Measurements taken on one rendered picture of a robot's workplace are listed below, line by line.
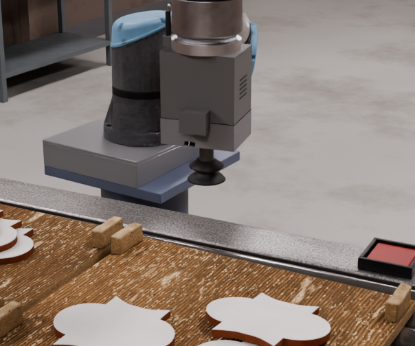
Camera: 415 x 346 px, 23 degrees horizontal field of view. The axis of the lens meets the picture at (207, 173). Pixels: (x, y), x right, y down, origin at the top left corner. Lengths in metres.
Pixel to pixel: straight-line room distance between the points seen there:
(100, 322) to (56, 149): 0.73
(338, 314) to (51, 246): 0.42
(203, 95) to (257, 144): 3.60
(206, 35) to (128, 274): 0.41
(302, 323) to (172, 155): 0.74
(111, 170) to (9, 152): 2.85
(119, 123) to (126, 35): 0.16
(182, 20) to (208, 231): 0.52
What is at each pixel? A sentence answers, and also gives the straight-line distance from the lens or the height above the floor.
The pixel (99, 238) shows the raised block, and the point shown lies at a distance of 1.38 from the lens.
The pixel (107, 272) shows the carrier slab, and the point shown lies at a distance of 1.33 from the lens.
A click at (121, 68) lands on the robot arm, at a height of 1.06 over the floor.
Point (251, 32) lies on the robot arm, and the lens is 1.81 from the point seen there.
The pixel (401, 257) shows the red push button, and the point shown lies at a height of 0.93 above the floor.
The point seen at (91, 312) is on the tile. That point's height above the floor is 0.95.
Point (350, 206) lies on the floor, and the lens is 3.99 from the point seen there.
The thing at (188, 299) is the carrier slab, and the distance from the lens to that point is 1.25.
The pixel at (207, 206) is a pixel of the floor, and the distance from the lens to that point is 3.95.
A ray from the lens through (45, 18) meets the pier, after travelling 6.20.
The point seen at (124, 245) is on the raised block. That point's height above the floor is 0.95.
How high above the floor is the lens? 1.52
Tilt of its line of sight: 21 degrees down
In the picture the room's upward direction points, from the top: straight up
